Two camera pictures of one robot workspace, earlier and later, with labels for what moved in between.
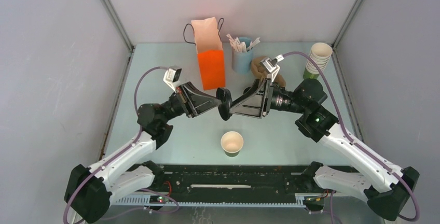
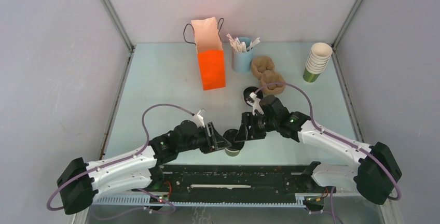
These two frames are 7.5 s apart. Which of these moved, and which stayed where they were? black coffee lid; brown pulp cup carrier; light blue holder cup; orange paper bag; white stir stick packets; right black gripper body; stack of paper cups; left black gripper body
Moved: right black gripper body; left black gripper body; black coffee lid
Stayed: white stir stick packets; stack of paper cups; orange paper bag; brown pulp cup carrier; light blue holder cup
